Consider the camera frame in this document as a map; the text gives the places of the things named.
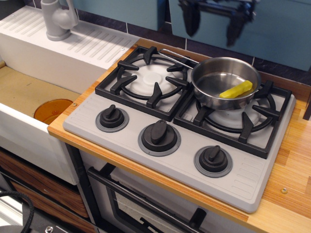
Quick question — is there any grey toy stove top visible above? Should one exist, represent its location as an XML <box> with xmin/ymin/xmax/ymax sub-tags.
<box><xmin>63</xmin><ymin>46</ymin><xmax>296</xmax><ymax>213</ymax></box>

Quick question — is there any black right burner grate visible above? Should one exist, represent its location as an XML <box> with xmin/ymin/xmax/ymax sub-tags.
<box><xmin>173</xmin><ymin>80</ymin><xmax>295</xmax><ymax>159</ymax></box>

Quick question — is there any black braided cable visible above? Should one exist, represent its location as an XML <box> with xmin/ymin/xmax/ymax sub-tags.
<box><xmin>0</xmin><ymin>191</ymin><xmax>35</xmax><ymax>233</ymax></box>

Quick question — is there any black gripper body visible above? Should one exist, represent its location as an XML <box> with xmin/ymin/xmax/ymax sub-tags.
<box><xmin>178</xmin><ymin>0</ymin><xmax>257</xmax><ymax>22</ymax></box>

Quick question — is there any toy oven door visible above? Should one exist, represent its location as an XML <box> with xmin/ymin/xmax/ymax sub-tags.
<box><xmin>87</xmin><ymin>164</ymin><xmax>248</xmax><ymax>233</ymax></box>

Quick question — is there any black middle stove knob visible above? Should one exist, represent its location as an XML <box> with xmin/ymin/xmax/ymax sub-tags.
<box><xmin>138</xmin><ymin>119</ymin><xmax>181</xmax><ymax>157</ymax></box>

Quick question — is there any wood grain drawer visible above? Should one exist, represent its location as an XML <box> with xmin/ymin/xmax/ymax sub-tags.
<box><xmin>0</xmin><ymin>148</ymin><xmax>95</xmax><ymax>233</ymax></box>

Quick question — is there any grey toy faucet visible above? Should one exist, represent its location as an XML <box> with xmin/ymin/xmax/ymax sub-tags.
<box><xmin>41</xmin><ymin>0</ymin><xmax>79</xmax><ymax>41</ymax></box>

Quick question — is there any black left burner grate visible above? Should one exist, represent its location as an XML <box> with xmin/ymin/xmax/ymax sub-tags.
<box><xmin>95</xmin><ymin>46</ymin><xmax>196</xmax><ymax>121</ymax></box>

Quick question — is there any white toy sink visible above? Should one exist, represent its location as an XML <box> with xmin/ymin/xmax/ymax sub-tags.
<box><xmin>0</xmin><ymin>6</ymin><xmax>138</xmax><ymax>185</ymax></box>

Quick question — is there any yellow toy fry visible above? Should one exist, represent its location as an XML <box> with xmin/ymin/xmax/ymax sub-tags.
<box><xmin>219</xmin><ymin>80</ymin><xmax>253</xmax><ymax>99</ymax></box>

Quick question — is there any black left stove knob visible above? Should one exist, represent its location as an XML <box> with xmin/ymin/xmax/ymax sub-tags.
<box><xmin>95</xmin><ymin>104</ymin><xmax>129</xmax><ymax>133</ymax></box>

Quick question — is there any black burner grate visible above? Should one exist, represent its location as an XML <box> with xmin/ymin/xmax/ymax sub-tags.
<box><xmin>95</xmin><ymin>46</ymin><xmax>196</xmax><ymax>121</ymax></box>
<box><xmin>173</xmin><ymin>80</ymin><xmax>295</xmax><ymax>159</ymax></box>

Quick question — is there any brass screw in counter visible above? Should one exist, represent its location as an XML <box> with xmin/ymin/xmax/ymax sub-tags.
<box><xmin>281</xmin><ymin>188</ymin><xmax>288</xmax><ymax>194</ymax></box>

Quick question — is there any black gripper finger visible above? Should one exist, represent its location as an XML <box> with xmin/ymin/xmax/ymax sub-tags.
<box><xmin>226</xmin><ymin>17</ymin><xmax>247</xmax><ymax>47</ymax></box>
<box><xmin>182</xmin><ymin>4</ymin><xmax>200</xmax><ymax>37</ymax></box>

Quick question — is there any black right stove knob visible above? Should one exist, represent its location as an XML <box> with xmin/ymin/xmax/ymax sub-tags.
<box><xmin>194</xmin><ymin>145</ymin><xmax>233</xmax><ymax>178</ymax></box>

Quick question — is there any stainless steel pan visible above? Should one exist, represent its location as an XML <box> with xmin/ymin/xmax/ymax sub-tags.
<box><xmin>158</xmin><ymin>49</ymin><xmax>261</xmax><ymax>110</ymax></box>

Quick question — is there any orange plastic plate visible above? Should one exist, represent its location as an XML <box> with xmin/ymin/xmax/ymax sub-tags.
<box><xmin>34</xmin><ymin>99</ymin><xmax>73</xmax><ymax>125</ymax></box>

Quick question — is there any black stove knob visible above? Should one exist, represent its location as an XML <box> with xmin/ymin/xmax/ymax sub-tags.
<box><xmin>138</xmin><ymin>119</ymin><xmax>181</xmax><ymax>157</ymax></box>
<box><xmin>95</xmin><ymin>104</ymin><xmax>129</xmax><ymax>133</ymax></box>
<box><xmin>194</xmin><ymin>145</ymin><xmax>233</xmax><ymax>178</ymax></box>

